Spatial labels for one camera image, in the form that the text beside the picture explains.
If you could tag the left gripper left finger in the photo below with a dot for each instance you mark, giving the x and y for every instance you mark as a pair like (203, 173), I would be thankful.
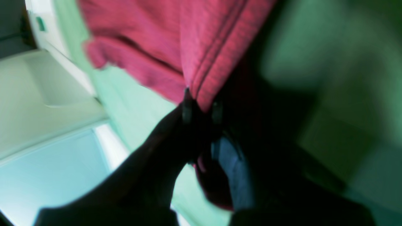
(139, 191)

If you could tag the red T-shirt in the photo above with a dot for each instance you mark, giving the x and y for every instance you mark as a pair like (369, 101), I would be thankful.
(169, 46)

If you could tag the green table cloth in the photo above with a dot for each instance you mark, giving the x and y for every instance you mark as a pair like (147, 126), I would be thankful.
(325, 79)

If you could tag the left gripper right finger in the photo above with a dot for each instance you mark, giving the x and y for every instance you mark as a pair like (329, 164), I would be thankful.
(267, 187)

